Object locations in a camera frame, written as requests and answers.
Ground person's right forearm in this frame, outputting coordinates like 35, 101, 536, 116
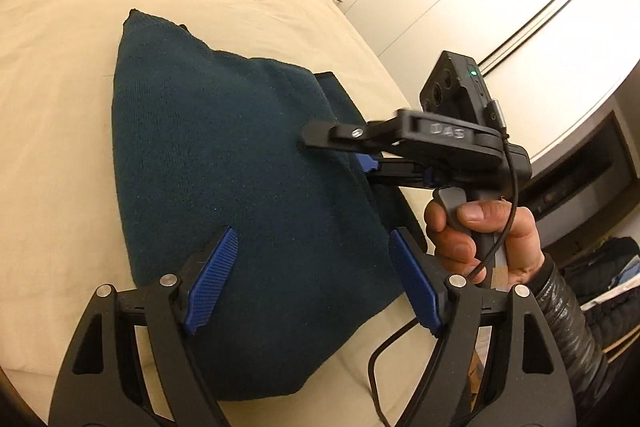
525, 254, 613, 427

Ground person's right hand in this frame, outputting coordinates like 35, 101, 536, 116
424, 199, 545, 289

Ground black jacket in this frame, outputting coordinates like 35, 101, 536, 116
560, 237, 640, 323

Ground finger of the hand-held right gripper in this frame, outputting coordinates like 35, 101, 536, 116
301, 109, 406, 154
357, 151, 438, 188

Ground dark wooden shelf niche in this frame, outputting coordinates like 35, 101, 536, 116
525, 112, 640, 253

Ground beige bed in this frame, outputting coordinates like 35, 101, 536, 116
0, 0, 501, 427

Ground dark teal knit sweater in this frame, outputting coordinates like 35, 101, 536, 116
111, 8, 426, 403

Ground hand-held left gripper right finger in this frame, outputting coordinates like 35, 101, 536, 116
389, 227, 573, 427

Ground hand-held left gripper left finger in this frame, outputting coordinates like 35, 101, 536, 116
47, 226, 240, 427

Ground black cable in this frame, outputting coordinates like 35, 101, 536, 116
367, 99, 518, 427

